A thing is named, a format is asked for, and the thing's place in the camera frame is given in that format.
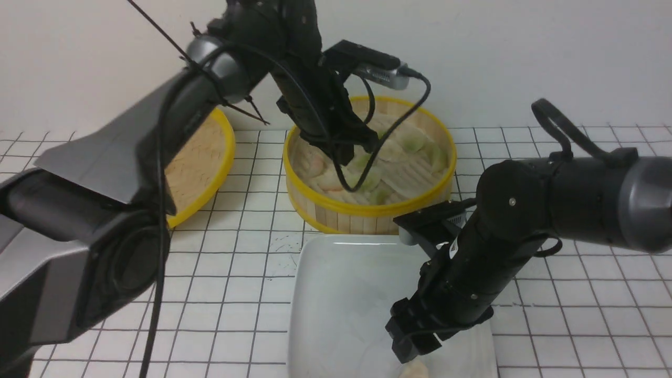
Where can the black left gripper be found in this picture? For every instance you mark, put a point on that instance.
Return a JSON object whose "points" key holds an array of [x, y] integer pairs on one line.
{"points": [[317, 101]]}

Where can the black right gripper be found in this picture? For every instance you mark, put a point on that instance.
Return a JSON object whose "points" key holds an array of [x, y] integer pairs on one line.
{"points": [[418, 326]]}

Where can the pink dumpling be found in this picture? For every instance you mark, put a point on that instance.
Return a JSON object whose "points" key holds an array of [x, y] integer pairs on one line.
{"points": [[316, 166], [329, 182]]}

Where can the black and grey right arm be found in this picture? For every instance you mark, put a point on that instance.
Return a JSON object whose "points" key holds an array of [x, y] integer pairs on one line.
{"points": [[524, 209]]}

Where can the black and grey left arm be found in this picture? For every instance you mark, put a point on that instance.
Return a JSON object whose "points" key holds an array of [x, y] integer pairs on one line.
{"points": [[84, 232]]}

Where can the white square ceramic plate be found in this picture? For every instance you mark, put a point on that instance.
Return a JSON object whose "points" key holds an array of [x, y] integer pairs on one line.
{"points": [[345, 288]]}

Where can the large green dumpling front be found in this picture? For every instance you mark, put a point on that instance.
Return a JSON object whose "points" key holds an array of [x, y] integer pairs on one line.
{"points": [[372, 179]]}

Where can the green dumpling back right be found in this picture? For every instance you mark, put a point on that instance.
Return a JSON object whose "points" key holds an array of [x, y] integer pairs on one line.
{"points": [[412, 142]]}

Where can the white steamer liner cloth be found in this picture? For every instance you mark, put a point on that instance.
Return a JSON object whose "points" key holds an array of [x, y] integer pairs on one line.
{"points": [[408, 179]]}

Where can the green dumpling front edge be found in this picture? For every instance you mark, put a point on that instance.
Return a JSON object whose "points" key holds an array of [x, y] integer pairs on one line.
{"points": [[380, 195]]}

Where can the bamboo steamer basket yellow rim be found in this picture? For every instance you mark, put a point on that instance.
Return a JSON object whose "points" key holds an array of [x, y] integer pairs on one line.
{"points": [[331, 217]]}

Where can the green dumpling far right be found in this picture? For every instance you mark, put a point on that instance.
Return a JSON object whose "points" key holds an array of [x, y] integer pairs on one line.
{"points": [[437, 158]]}

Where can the woven bamboo steamer lid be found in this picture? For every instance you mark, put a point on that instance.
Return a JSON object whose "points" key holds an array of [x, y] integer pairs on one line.
{"points": [[201, 167]]}

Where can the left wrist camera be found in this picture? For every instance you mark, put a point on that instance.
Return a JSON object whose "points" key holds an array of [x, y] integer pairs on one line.
{"points": [[348, 58]]}

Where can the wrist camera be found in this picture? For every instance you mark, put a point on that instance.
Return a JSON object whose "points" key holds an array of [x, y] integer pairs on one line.
{"points": [[348, 58], [435, 224]]}

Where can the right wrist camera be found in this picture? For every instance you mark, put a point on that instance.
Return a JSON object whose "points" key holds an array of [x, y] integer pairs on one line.
{"points": [[435, 224]]}

